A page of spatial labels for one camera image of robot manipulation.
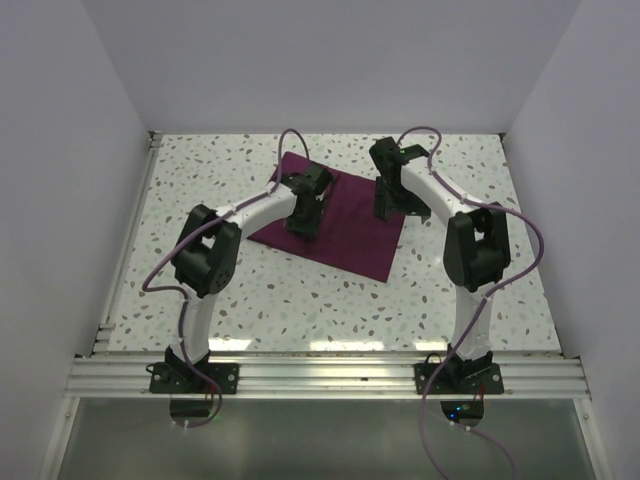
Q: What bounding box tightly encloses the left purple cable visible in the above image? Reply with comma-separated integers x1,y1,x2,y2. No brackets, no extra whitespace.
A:
141,128,314,429

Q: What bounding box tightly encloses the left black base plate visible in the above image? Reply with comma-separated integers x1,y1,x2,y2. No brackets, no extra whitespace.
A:
145,362,240,395

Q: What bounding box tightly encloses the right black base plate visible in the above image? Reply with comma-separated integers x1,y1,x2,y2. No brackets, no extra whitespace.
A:
413,355,505,395

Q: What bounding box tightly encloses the left side rail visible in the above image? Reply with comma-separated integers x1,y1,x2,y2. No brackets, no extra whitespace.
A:
90,131,164,356

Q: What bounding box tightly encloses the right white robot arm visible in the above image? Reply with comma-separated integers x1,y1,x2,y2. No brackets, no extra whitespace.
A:
369,137,511,393

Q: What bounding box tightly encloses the aluminium front rail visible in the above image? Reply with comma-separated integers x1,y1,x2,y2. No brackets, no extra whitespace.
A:
63,352,590,400

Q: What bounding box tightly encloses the purple cloth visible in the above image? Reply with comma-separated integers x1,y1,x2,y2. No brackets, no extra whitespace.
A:
249,168,404,282

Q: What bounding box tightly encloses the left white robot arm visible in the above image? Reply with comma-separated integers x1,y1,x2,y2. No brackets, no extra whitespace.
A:
166,164,335,393

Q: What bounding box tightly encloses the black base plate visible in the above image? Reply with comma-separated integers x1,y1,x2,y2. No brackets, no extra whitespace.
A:
145,362,240,395
413,355,505,395

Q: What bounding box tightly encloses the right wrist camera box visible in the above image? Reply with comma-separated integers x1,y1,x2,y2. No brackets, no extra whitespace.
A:
388,144,430,166

